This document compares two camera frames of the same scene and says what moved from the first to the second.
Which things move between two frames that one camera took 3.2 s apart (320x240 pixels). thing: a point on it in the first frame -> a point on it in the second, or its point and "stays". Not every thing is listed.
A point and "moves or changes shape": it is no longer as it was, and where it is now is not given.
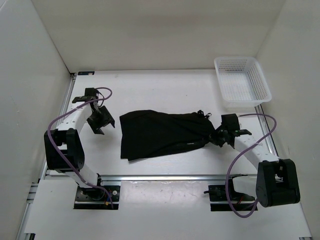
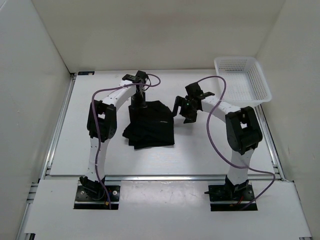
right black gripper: (216, 141) -> (190, 118)
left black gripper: (107, 119) -> (142, 104)
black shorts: (143, 133) moves or changes shape
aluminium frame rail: (146, 178) stays
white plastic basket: (242, 83) stays
